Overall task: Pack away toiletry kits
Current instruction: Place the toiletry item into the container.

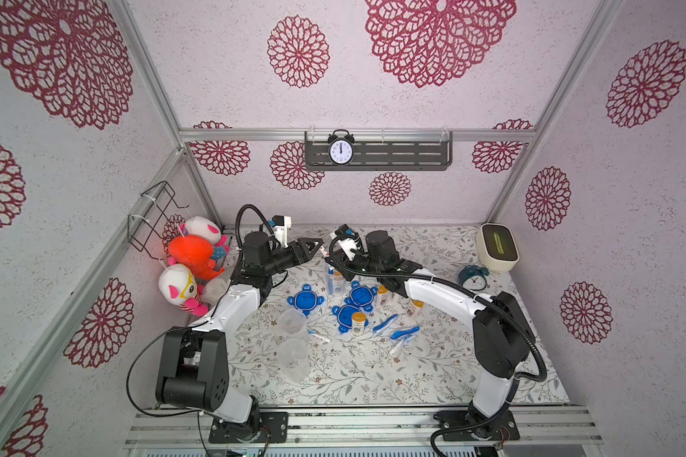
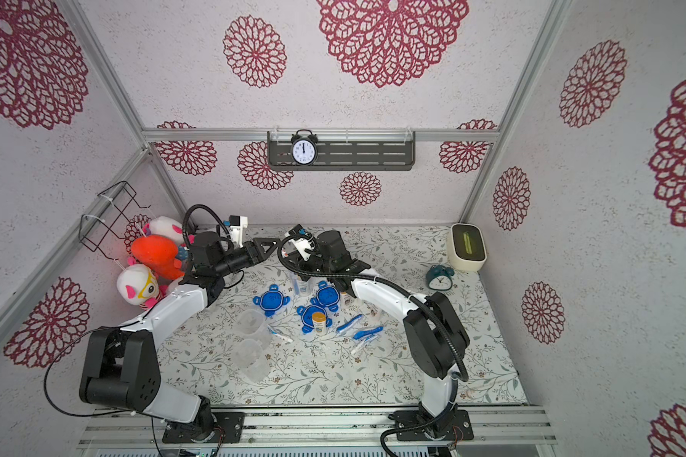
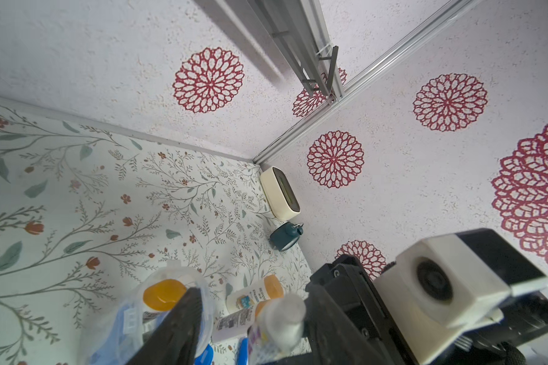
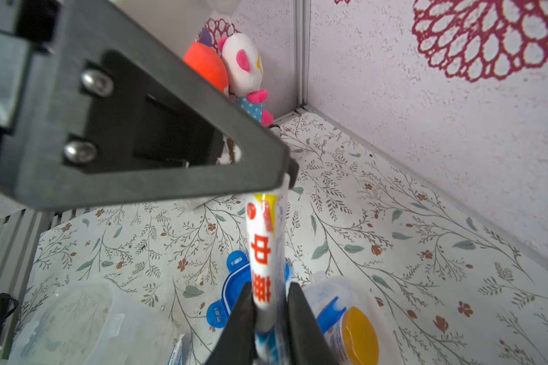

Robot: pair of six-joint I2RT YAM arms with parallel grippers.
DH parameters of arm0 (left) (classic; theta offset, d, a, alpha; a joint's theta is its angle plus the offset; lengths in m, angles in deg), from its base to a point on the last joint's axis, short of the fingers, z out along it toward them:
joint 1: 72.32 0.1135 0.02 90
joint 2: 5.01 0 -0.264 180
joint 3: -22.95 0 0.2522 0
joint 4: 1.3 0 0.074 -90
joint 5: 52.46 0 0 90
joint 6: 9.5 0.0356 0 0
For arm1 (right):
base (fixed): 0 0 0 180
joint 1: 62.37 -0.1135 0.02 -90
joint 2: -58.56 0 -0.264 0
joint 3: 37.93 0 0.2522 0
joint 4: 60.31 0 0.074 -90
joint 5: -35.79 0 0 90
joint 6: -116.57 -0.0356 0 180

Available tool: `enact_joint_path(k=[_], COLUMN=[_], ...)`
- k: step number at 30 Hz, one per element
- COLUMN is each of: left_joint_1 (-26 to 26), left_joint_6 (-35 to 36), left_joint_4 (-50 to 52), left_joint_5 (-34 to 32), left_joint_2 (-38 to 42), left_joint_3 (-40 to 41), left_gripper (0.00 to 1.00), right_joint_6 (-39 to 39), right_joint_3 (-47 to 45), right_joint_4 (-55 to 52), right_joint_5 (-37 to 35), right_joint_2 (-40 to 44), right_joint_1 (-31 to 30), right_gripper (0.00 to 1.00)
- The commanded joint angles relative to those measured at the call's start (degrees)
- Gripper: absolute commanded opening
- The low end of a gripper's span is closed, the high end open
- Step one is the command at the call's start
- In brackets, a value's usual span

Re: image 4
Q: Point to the yellow cap bottle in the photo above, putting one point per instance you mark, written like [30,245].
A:
[353,340]

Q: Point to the white toothpaste tube left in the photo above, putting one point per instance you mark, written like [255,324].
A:
[176,357]

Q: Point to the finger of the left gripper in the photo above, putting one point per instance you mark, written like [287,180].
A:
[115,115]

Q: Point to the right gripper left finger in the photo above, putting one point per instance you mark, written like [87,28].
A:
[236,343]

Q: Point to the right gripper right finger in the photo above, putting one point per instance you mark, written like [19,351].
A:
[307,343]

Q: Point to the left blue container lid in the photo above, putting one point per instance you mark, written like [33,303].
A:
[239,273]

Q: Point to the red plush toy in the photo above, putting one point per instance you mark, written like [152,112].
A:
[206,62]

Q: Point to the red white toothpaste tube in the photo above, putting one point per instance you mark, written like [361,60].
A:
[266,223]

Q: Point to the upper white pink plush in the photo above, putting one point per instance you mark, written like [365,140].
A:
[242,61]

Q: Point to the white small plush dog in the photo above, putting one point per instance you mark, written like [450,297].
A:
[231,153]

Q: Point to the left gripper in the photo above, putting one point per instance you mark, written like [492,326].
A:
[27,29]

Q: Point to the clear plastic container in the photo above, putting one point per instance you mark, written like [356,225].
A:
[94,322]
[322,290]

